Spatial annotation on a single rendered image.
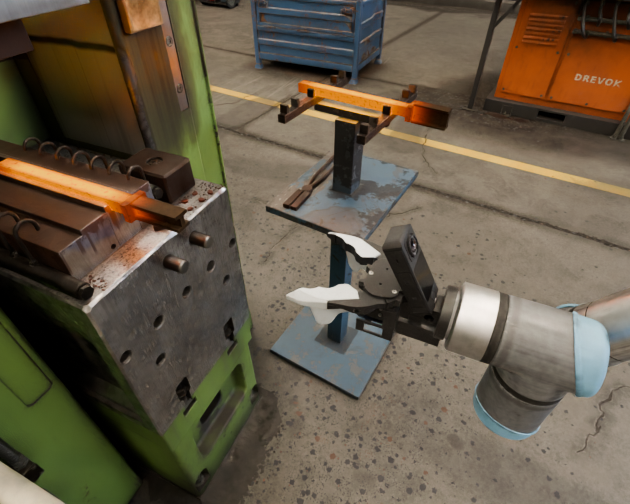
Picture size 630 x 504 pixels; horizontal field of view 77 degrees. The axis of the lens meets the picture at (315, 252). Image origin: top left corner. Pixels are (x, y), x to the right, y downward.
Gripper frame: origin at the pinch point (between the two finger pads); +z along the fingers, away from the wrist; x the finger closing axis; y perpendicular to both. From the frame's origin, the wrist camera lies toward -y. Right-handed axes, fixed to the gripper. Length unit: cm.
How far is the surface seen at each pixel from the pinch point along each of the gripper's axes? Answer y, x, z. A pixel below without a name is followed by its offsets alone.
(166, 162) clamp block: 1.8, 15.9, 39.0
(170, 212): -1.3, -0.5, 23.5
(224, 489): 100, -10, 26
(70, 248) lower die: 2.5, -10.5, 35.8
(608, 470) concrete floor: 100, 46, -84
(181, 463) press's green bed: 73, -15, 31
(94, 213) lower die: 0.8, -3.7, 37.2
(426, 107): -3, 53, -4
